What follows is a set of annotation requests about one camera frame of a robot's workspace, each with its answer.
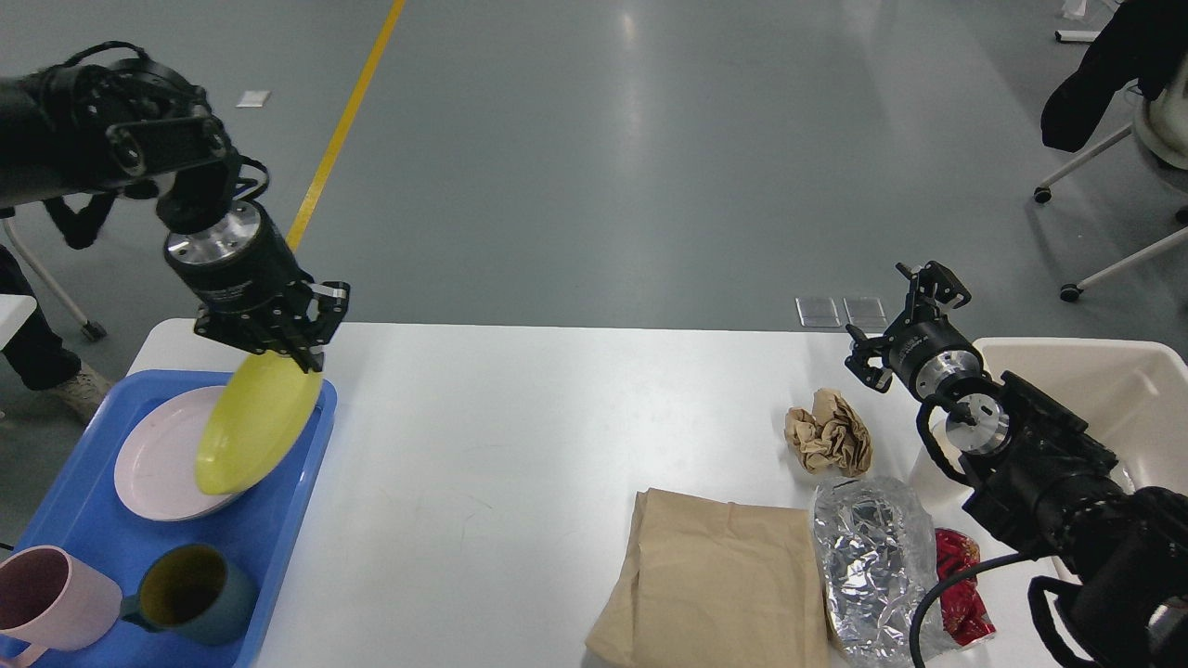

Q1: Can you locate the brown paper bag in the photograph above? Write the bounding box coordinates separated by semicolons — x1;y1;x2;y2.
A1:
584;489;830;667

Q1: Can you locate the blue plastic tray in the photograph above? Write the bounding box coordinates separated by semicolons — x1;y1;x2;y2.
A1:
15;368;339;667

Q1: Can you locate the dark teal mug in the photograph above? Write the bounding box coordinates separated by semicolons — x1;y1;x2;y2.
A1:
118;543;260;647

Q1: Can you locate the left floor outlet cover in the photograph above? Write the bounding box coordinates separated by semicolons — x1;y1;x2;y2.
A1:
794;297;843;328

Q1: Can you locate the yellow plate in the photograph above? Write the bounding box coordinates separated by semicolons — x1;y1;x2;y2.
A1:
194;352;323;494

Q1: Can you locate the white rolling rack leg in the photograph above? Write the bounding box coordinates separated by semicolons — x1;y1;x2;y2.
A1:
1;207;108;342

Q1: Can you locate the crumpled silver foil bag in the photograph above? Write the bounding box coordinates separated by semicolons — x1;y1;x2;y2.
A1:
809;475;937;667

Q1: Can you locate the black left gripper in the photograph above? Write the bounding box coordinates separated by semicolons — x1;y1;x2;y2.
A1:
162;201;350;373

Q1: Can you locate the pink mug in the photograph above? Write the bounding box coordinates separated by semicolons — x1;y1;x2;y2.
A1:
1;546;124;667

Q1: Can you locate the floor outlet cover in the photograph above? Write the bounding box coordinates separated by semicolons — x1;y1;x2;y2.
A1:
794;297;843;328
843;297;887;330

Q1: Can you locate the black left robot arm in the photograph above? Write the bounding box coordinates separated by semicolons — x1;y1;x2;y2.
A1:
1;40;350;373

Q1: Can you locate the person's foot in shoe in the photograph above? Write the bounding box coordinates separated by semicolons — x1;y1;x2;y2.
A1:
4;302;110;426

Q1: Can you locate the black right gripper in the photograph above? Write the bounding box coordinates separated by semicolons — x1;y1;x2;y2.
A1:
845;261;985;402

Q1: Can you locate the white plastic bin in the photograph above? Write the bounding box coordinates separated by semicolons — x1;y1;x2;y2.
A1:
908;338;1188;519

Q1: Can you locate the crumpled brown paper ball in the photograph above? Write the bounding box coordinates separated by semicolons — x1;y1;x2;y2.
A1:
784;387;873;478

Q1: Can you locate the red snack wrapper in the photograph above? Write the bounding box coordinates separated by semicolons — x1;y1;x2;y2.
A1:
935;527;996;649

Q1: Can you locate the white office chair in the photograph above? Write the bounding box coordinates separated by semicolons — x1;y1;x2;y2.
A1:
1032;62;1187;302

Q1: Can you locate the pink plate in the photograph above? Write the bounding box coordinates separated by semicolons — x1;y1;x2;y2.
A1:
113;386;241;521

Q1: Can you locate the right floor outlet cover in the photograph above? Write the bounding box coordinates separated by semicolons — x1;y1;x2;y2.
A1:
843;297;887;330

